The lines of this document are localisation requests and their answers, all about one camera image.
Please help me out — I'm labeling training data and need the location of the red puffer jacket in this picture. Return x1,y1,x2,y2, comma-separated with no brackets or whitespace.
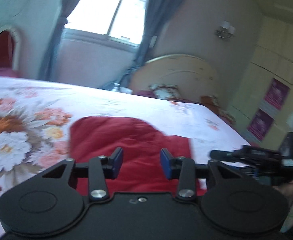
68,115,207,197

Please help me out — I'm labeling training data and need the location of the lower purple poster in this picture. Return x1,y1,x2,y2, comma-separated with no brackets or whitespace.
247,108,274,141

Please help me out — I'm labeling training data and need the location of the purple poster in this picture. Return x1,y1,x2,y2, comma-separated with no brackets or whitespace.
264,79,290,110
247,108,274,141

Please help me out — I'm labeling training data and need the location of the cream wardrobe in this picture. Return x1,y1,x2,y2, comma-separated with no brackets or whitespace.
228,17,293,150

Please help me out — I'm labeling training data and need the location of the upper purple poster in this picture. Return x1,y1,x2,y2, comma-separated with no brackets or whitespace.
264,79,290,110

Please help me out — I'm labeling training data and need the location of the patterned white brown pillow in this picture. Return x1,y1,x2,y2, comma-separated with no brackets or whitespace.
149,84,182,101

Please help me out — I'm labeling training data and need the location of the white floral bed sheet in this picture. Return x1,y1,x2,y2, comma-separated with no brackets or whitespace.
0,76,246,238

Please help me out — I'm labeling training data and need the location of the cream round headboard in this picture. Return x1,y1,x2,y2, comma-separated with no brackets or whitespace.
129,54,219,101

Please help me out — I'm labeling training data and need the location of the purple blanket on side bed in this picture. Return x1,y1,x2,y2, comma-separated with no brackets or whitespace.
0,67,19,78

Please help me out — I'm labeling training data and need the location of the right grey curtain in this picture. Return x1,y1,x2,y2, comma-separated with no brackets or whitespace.
117,0,185,87

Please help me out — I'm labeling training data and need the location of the grey curtain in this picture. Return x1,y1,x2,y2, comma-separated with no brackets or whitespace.
38,0,80,82
117,0,185,87

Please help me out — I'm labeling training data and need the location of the left grey curtain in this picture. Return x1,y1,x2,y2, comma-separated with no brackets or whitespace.
38,0,80,82

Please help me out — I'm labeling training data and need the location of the wall lamp fixture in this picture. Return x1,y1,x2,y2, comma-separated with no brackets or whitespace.
215,21,236,41

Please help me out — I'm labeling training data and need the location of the window with white frame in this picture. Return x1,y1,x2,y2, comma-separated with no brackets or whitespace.
65,0,147,46

